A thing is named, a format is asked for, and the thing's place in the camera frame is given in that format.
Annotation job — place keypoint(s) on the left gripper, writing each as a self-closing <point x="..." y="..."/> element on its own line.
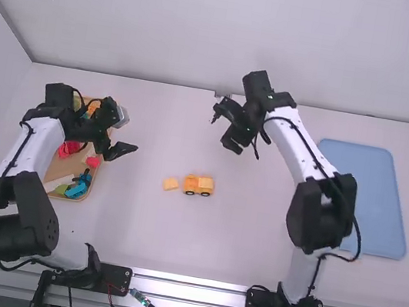
<point x="98" y="125"/>

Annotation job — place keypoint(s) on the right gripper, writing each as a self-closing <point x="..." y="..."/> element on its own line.
<point x="238" y="137"/>

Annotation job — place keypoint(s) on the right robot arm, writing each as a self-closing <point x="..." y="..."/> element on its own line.
<point x="298" y="153"/>

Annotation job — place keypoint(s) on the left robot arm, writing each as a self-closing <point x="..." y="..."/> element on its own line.
<point x="36" y="134"/>

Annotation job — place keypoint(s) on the red toy brick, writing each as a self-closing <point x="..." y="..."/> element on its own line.
<point x="92" y="161"/>
<point x="68" y="149"/>

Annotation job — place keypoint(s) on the black toy piece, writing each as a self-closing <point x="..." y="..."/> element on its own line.
<point x="86" y="177"/>

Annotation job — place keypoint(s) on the teal clear toy brick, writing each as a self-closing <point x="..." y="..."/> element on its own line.
<point x="87" y="115"/>

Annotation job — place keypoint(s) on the tan tray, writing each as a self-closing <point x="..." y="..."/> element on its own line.
<point x="70" y="167"/>

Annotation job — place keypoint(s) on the blue toy brick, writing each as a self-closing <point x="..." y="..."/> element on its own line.
<point x="77" y="188"/>

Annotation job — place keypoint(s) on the white toy brick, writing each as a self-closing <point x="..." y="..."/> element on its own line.
<point x="57" y="183"/>

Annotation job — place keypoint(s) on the green toy brick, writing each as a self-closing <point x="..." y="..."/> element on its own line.
<point x="60" y="190"/>

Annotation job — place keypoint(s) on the yellow toy car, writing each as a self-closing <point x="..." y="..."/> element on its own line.
<point x="199" y="184"/>

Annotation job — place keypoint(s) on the blue mat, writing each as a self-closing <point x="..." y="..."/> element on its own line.
<point x="371" y="180"/>

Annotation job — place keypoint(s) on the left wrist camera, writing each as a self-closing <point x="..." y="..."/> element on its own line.
<point x="121" y="118"/>

